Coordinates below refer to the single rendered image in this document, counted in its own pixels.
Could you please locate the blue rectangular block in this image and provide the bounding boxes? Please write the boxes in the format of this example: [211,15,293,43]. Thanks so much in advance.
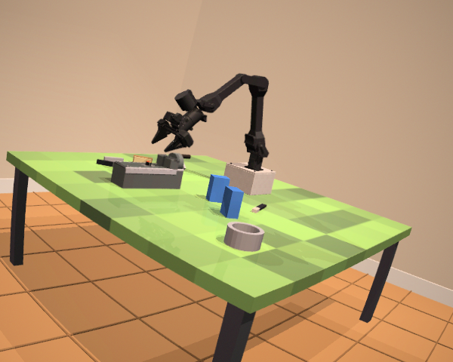
[220,186,244,219]
[206,174,230,203]

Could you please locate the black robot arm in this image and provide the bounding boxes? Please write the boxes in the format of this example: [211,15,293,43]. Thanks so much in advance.
[163,74,269,171]

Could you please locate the grey hollow cylinder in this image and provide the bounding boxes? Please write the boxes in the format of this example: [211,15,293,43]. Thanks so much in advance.
[223,222,264,252]

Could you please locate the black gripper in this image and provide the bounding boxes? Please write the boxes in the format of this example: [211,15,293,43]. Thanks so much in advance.
[151,115,194,152]

